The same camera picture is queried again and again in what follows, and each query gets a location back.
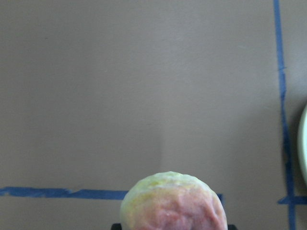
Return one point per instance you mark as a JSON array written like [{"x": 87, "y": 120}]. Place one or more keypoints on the light green plate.
[{"x": 302, "y": 144}]

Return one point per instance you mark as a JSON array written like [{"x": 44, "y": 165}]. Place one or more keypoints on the blue tape line crosswise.
[{"x": 62, "y": 193}]

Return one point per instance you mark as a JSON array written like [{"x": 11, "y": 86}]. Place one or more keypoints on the pink green peach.
[{"x": 172, "y": 201}]

